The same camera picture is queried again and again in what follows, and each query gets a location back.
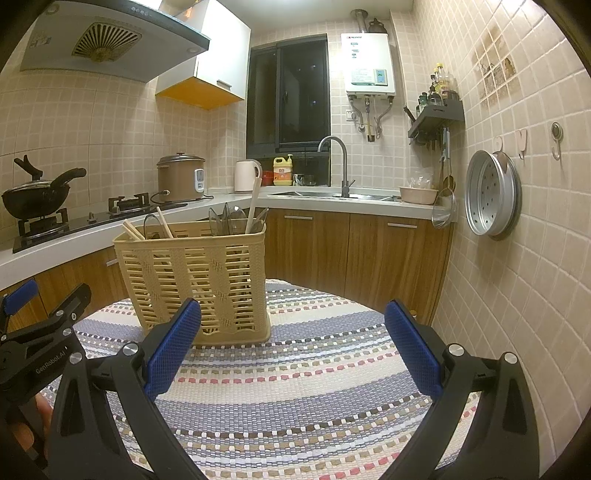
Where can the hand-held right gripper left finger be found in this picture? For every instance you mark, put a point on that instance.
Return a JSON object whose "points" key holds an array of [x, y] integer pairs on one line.
{"points": [[173, 346]]}

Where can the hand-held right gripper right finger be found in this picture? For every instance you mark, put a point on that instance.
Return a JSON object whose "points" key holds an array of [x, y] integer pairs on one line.
{"points": [[413, 350]]}

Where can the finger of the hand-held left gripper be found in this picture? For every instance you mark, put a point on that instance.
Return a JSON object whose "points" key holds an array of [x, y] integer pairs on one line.
{"points": [[69, 309], [21, 295]]}

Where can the beige plastic utensil basket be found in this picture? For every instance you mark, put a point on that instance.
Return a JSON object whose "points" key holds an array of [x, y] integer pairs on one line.
{"points": [[231, 277]]}

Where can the wooden chopstick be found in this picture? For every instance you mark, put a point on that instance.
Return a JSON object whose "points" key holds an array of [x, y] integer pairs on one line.
{"points": [[165, 222], [133, 230], [130, 234]]}

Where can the clear plastic spoon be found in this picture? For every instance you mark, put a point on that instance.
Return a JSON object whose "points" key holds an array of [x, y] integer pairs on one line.
{"points": [[214, 221], [238, 219], [263, 218], [151, 226]]}

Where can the wooden spatula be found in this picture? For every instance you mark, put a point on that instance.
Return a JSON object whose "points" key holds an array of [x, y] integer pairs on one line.
{"points": [[254, 203]]}

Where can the person's left hand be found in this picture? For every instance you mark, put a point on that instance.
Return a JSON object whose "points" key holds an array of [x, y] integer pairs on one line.
{"points": [[41, 415]]}

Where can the wooden base cabinet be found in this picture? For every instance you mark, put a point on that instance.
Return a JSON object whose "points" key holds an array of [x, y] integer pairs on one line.
{"points": [[360, 249], [60, 281]]}

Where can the black gas stove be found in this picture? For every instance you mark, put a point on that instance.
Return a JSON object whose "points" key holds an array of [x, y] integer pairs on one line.
{"points": [[92, 221]]}

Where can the black wok with lid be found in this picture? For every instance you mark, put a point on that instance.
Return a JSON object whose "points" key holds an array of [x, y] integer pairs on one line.
{"points": [[37, 196]]}

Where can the striped woven table mat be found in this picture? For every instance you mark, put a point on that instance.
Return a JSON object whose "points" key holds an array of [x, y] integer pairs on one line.
{"points": [[300, 392]]}

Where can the metal mesh strainer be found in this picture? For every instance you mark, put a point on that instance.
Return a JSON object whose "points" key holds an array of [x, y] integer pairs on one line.
{"points": [[443, 210]]}

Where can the beige bowl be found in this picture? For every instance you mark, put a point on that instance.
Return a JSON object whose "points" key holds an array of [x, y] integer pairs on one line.
{"points": [[418, 195]]}

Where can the brown rice cooker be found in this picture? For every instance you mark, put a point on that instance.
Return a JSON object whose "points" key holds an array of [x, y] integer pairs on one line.
{"points": [[180, 177]]}

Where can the clear plastic bag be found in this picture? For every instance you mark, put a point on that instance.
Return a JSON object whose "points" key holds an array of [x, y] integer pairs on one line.
{"points": [[421, 179]]}

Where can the round metal steamer tray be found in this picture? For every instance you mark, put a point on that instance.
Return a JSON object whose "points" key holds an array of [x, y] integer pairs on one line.
{"points": [[491, 194]]}

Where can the steel sink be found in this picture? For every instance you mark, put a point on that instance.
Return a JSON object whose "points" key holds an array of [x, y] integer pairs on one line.
{"points": [[323, 195]]}

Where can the white electric kettle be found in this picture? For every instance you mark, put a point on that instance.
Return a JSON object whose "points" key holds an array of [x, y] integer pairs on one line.
{"points": [[246, 177]]}

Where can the metal kitchen faucet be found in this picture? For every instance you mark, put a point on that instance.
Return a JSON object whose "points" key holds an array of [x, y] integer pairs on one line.
{"points": [[344, 175]]}

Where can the hanging metal ladle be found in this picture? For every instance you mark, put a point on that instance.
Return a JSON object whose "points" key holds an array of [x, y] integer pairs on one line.
{"points": [[446, 157]]}

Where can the small glass jar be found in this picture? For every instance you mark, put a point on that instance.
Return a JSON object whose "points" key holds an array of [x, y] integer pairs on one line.
{"points": [[304, 180]]}

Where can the yellow detergent bottle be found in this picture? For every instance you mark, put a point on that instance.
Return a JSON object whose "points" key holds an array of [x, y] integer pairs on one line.
{"points": [[283, 173]]}

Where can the green condiment bottle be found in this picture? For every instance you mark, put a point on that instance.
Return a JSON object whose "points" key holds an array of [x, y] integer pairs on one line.
{"points": [[423, 100]]}

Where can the dark condiment bottle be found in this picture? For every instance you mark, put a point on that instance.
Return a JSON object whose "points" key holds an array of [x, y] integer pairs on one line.
{"points": [[434, 90]]}

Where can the range hood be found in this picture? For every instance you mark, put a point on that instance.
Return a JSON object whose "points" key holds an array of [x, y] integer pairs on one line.
{"points": [[111, 41]]}

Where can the yellow capped condiment bottle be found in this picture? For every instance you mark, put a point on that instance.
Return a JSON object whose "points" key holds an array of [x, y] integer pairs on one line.
{"points": [[442, 78]]}

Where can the dark framed window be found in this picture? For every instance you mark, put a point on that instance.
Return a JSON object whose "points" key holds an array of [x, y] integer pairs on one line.
{"points": [[288, 97]]}

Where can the white gas water heater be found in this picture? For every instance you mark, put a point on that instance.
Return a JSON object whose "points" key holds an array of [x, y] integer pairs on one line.
{"points": [[369, 60]]}

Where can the metal exhaust pipe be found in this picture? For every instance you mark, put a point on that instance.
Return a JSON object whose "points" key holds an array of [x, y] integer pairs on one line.
{"points": [[359, 21]]}

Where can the pink wall hook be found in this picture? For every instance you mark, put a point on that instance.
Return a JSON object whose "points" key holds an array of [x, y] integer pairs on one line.
{"points": [[521, 143], [498, 144]]}

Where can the black wall spice rack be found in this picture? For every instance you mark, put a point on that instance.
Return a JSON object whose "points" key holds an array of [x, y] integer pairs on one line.
{"points": [[436, 117]]}

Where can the white wall socket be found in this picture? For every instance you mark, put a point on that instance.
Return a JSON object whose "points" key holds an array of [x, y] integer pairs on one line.
{"points": [[352, 115]]}

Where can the metal wall hook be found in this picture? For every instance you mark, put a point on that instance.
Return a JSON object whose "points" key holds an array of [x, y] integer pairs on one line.
{"points": [[556, 136]]}

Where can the white and orange wall cabinet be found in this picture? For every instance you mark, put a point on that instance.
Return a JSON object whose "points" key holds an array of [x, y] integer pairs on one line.
{"points": [[217, 55]]}

